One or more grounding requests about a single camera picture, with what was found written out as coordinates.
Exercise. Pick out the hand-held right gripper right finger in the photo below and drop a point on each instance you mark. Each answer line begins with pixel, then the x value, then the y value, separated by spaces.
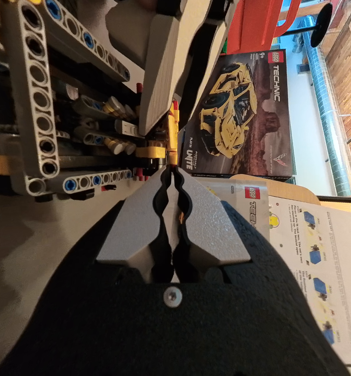
pixel 216 232

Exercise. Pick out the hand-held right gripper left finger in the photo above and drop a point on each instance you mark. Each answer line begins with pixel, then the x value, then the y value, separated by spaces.
pixel 131 232

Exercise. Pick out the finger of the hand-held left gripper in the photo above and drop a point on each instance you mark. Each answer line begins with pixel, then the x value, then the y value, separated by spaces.
pixel 163 67
pixel 210 8

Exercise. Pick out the yellow black brick car chassis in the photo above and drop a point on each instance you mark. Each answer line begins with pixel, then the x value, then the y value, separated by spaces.
pixel 40 102

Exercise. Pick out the grey desk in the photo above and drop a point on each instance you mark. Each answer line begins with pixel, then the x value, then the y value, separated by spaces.
pixel 31 264

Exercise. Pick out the red plastic carry case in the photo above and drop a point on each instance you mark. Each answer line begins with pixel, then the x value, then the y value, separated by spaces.
pixel 257 23

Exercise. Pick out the dark printed car set box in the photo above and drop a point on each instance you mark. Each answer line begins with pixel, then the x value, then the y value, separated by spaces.
pixel 251 132

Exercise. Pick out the black pole round disc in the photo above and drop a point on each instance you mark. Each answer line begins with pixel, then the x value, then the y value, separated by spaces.
pixel 322 23

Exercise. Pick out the white printed instruction sheet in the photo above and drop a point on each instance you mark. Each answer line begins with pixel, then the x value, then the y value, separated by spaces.
pixel 325 264

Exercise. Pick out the silver ventilation duct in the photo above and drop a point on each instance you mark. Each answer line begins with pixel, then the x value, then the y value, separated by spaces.
pixel 325 102

